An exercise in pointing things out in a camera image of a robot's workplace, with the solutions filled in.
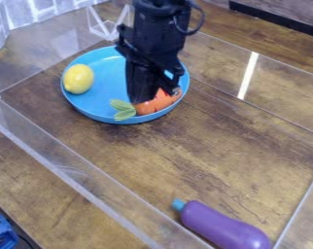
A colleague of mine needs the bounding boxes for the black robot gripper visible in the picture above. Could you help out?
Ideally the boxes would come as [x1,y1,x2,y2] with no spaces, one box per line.
[114,0,191,104]

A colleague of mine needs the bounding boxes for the orange toy carrot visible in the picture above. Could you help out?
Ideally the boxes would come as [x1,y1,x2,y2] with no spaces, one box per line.
[110,89,183,121]

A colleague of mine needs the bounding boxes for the blue round tray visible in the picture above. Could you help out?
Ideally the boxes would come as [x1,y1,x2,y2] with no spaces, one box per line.
[61,46,189,125]

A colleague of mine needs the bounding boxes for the yellow toy lemon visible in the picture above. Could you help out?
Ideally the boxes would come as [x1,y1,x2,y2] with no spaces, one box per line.
[63,64,94,94]

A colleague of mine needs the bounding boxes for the black baseboard strip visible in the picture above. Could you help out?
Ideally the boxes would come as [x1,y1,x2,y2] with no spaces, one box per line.
[228,0,313,36]

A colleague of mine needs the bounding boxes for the white curtain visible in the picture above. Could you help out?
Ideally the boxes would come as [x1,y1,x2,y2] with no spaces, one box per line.
[0,0,109,50]

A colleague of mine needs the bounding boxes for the clear acrylic barrier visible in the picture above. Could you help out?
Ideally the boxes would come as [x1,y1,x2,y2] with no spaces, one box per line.
[0,95,213,249]

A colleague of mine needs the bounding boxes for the purple toy eggplant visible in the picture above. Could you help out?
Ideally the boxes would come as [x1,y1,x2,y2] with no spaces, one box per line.
[170,198,271,249]

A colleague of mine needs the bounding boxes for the blue device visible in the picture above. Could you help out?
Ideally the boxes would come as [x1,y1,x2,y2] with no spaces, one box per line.
[0,214,18,249]

